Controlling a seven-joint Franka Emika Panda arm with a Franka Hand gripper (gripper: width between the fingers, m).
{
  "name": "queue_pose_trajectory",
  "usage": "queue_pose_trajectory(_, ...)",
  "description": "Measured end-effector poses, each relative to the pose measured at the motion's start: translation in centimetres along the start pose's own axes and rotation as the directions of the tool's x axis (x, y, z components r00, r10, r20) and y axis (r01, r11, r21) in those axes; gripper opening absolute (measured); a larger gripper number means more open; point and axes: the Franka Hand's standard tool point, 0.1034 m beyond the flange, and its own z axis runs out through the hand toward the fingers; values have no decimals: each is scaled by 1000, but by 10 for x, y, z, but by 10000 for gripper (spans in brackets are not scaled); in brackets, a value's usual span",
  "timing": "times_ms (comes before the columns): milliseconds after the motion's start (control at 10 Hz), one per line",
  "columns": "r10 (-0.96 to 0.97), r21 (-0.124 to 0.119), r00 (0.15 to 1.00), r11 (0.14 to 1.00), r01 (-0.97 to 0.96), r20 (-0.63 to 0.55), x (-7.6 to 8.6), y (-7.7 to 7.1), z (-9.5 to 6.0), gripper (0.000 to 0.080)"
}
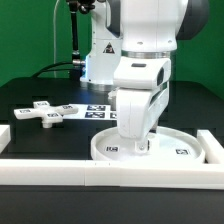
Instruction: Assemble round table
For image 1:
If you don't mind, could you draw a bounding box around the white round table top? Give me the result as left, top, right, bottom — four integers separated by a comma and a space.
91, 126, 205, 164

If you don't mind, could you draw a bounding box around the black cable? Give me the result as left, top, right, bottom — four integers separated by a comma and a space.
31, 61, 83, 78

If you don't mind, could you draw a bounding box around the white cable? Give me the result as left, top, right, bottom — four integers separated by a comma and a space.
52, 0, 63, 79

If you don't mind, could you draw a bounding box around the white U-shaped fence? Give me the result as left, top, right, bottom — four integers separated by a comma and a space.
0, 125, 224, 189

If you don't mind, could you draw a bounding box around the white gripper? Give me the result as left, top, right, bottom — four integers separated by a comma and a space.
114, 56, 171, 153

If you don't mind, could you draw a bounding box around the black camera stand pole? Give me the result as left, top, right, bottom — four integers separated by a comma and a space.
66, 0, 95, 81

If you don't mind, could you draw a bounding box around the white cross-shaped table base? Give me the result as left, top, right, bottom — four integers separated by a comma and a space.
14, 101, 79, 128

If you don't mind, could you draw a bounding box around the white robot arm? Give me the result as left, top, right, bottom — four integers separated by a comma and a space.
80, 0, 209, 154

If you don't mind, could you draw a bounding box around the white sheet with markers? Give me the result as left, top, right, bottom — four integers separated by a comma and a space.
64, 104, 116, 120

